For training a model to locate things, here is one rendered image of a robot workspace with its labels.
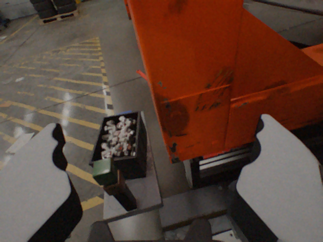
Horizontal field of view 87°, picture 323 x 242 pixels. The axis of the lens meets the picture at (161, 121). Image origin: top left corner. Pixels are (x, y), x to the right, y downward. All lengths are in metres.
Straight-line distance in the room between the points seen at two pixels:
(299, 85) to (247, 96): 0.12
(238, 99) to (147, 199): 0.36
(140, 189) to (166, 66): 0.38
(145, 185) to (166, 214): 0.32
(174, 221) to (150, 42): 0.72
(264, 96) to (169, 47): 0.25
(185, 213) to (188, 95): 0.61
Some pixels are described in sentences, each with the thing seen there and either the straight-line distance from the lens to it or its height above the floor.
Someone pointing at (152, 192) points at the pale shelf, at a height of 0.45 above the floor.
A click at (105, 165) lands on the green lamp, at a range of 0.37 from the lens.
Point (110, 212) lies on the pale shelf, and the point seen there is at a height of 0.45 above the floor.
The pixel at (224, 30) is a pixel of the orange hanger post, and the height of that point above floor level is 0.84.
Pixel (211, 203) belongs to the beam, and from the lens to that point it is 0.86.
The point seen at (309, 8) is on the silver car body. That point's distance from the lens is 0.75.
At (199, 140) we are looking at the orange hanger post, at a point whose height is 0.60.
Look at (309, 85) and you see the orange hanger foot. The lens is 0.51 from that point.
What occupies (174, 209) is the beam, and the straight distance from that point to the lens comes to 0.85.
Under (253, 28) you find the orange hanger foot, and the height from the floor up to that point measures 0.82.
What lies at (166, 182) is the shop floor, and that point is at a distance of 1.06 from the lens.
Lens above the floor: 0.93
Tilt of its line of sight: 43 degrees down
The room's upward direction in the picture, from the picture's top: 13 degrees counter-clockwise
